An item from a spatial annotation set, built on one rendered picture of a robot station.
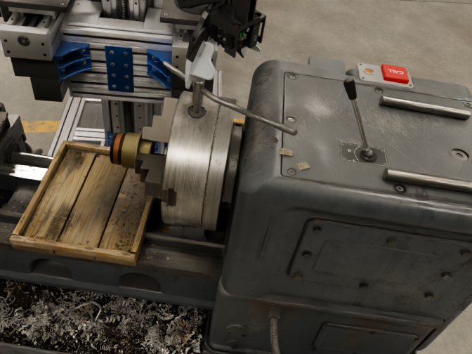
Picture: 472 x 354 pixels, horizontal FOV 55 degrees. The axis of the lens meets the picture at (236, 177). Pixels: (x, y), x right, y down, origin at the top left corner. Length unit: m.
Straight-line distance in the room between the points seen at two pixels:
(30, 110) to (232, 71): 1.39
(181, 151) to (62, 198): 0.46
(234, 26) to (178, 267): 0.63
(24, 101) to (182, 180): 2.25
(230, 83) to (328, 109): 2.27
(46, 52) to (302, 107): 0.83
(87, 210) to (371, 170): 0.72
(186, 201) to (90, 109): 1.74
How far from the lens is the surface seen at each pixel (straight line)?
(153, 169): 1.02
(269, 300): 1.14
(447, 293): 1.17
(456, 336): 2.40
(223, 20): 0.76
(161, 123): 1.08
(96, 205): 1.26
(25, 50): 1.53
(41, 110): 3.02
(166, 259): 1.17
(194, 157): 0.93
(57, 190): 1.31
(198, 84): 0.92
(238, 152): 0.99
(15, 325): 1.50
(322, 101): 1.05
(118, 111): 1.89
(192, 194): 0.95
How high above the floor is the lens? 1.84
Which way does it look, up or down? 46 degrees down
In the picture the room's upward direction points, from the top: 10 degrees clockwise
